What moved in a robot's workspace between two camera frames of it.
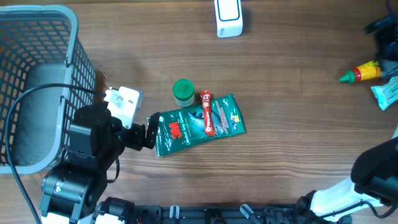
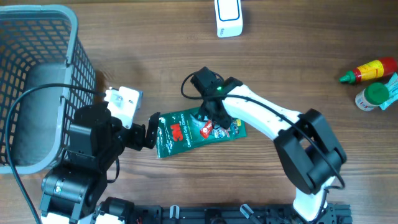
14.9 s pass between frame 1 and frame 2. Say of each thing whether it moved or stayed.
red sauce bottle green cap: stayed
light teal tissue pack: stayed
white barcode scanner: stayed
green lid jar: moved
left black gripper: stayed
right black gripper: moved
